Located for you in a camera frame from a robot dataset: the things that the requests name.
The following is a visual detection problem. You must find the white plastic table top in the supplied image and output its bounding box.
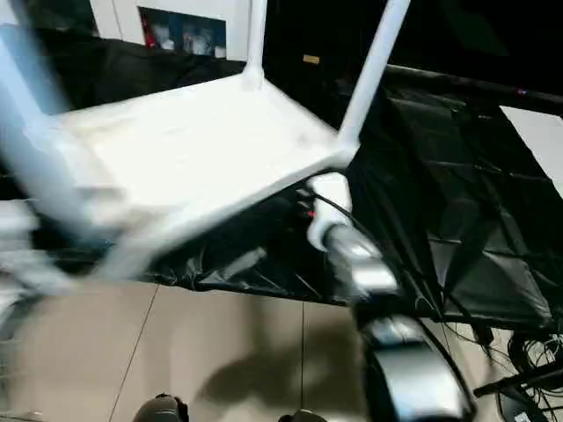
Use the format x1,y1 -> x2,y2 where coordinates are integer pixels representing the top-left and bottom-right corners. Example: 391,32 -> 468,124
26,72 -> 362,285

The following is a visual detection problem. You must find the white plastic table leg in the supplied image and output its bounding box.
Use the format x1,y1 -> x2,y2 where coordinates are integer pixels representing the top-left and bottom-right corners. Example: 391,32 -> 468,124
336,0 -> 413,171
241,0 -> 270,92
0,21 -> 128,282

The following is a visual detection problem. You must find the black plastic mat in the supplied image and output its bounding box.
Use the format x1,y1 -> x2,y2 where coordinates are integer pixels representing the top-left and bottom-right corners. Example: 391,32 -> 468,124
0,30 -> 563,335

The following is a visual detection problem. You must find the black case with yellow label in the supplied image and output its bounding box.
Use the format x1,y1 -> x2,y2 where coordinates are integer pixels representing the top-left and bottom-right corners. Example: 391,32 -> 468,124
266,0 -> 379,89

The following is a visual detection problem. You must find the black long bar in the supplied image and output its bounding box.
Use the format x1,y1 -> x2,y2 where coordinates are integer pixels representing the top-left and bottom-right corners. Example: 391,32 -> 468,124
386,64 -> 563,105

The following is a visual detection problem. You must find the white flat board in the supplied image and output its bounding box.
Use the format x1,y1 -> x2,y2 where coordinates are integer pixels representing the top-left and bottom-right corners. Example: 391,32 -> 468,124
499,104 -> 563,197

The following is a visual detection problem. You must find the white cabinet with glass doors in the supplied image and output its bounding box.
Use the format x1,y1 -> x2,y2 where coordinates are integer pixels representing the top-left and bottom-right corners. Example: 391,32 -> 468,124
87,0 -> 252,62

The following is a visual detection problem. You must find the black tripod stand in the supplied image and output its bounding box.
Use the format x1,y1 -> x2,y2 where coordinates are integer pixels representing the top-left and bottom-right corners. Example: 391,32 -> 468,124
473,368 -> 563,397

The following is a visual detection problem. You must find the dark base with white label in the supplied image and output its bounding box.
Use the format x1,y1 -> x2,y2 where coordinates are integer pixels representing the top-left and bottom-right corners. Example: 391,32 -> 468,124
494,386 -> 563,422

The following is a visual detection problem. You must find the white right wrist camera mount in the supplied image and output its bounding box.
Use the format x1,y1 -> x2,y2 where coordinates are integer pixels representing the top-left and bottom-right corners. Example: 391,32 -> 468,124
305,172 -> 355,251

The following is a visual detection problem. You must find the black cable bundle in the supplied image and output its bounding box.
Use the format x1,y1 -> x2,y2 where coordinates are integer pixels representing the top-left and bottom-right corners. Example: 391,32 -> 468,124
505,331 -> 563,370

